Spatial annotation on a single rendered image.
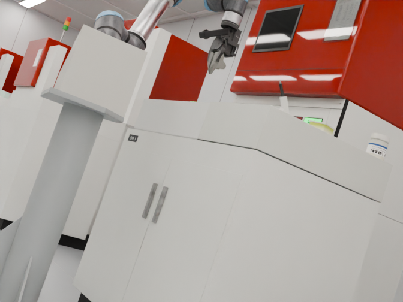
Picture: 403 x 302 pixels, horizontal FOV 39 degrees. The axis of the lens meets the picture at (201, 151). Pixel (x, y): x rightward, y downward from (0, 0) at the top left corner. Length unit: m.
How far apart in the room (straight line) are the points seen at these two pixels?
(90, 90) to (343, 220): 1.04
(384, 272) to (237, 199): 1.24
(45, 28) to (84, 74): 8.14
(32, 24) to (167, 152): 8.19
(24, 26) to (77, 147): 8.12
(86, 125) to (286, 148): 0.78
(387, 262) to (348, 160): 0.92
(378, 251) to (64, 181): 1.46
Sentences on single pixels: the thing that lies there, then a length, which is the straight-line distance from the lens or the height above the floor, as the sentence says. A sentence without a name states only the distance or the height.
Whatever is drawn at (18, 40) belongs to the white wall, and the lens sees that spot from 10.19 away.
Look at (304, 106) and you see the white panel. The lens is 2.67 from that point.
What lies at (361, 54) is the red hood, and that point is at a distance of 2.57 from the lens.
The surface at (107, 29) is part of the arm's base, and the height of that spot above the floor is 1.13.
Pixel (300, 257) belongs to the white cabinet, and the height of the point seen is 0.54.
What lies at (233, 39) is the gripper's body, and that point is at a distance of 2.30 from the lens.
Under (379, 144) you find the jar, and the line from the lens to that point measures 2.20.
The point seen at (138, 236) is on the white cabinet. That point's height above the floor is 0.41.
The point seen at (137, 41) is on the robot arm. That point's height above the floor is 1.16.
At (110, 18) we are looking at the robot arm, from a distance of 2.38.
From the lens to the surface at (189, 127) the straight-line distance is 2.14.
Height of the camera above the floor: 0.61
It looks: 5 degrees up
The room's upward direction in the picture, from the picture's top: 19 degrees clockwise
